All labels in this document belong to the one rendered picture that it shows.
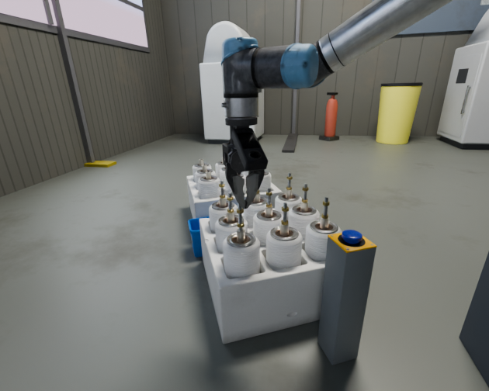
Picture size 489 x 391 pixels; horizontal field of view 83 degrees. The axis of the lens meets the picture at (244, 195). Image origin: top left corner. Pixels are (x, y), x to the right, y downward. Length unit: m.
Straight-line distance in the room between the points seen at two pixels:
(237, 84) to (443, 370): 0.79
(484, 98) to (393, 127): 0.74
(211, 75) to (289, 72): 2.72
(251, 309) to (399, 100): 2.91
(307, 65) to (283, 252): 0.43
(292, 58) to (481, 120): 2.99
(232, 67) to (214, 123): 2.68
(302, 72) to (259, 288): 0.49
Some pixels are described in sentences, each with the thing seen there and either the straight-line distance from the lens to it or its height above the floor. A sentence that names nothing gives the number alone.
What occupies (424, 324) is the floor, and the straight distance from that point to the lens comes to 0.97.
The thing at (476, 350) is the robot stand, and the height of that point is 0.03.
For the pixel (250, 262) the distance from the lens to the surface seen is 0.71.
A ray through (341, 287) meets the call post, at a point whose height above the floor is 0.23.
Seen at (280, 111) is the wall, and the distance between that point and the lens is 3.85.
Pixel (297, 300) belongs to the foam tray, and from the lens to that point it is 0.79.
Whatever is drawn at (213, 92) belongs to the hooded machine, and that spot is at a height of 0.57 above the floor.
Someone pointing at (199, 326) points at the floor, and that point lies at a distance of 0.86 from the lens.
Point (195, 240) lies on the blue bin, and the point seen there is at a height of 0.08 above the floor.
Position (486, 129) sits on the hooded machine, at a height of 0.19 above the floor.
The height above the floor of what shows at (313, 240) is 0.23.
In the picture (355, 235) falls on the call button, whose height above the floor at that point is 0.33.
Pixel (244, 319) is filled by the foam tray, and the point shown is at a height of 0.07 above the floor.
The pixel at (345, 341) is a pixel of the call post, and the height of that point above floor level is 0.07.
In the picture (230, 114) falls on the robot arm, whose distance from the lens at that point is 0.61.
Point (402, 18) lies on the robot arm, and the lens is 0.65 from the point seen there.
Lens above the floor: 0.62
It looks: 21 degrees down
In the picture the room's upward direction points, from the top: 1 degrees counter-clockwise
